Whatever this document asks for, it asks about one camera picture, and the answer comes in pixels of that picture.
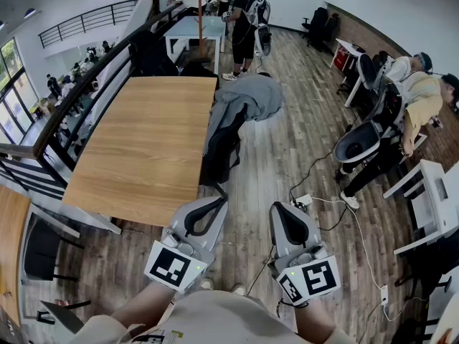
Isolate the black mesh chair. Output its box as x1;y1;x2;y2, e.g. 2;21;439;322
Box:
199;71;273;200

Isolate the grey jacket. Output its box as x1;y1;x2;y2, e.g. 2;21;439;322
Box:
203;73;285;157

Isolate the white shell backpack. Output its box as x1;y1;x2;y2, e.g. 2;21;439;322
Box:
333;82;408;164
250;0;273;57
357;52;394;96

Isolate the thin black stair railing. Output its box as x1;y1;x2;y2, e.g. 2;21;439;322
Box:
37;0;140;49

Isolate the black metal railing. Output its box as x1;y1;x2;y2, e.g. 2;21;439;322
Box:
0;2;188;202

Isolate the black bag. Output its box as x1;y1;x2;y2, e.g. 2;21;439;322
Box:
178;59;220;85

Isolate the white shelf desk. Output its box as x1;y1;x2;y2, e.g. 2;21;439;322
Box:
382;158;459;257

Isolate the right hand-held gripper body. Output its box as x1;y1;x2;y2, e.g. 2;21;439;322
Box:
268;242;341;307

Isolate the wooden coat rack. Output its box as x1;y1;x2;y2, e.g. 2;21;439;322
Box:
192;0;219;63

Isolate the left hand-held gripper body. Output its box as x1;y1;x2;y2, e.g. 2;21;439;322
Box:
143;227;216;295

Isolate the black floor cable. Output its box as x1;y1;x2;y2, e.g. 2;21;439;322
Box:
288;118;361;202

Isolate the glass window wall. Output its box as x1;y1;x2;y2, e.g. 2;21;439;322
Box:
0;37;41;146

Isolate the wooden table with white frame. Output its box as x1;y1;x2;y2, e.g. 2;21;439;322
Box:
62;76;219;235
0;183;32;331

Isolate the person's left forearm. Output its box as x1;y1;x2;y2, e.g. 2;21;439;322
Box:
110;280;180;333

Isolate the white power cable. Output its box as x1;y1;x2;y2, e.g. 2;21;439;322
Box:
311;196;390;322

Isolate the person's right forearm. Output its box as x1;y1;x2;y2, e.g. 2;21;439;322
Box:
294;297;341;340

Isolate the person's beige shirt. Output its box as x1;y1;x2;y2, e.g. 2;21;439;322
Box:
67;289;359;344

